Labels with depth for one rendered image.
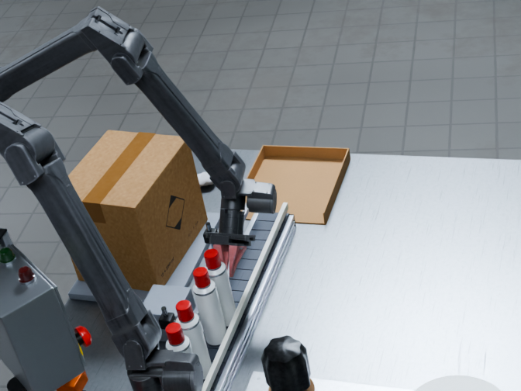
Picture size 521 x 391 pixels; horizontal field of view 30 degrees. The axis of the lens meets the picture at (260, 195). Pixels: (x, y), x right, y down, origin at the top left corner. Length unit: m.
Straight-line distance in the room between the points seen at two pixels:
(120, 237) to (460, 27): 3.19
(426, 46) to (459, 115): 0.69
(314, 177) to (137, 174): 0.58
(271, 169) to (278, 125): 1.78
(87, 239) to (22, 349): 0.22
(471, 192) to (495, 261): 0.29
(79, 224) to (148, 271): 0.76
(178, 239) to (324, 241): 0.37
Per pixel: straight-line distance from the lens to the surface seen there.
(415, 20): 5.33
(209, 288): 2.11
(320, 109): 4.64
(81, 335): 1.66
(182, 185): 2.48
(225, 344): 2.17
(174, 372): 1.72
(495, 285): 2.36
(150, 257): 2.37
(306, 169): 2.78
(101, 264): 1.67
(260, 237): 2.49
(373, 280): 2.39
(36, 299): 1.54
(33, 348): 1.59
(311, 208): 2.63
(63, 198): 1.66
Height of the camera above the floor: 2.42
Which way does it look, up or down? 36 degrees down
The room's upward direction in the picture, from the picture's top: 11 degrees counter-clockwise
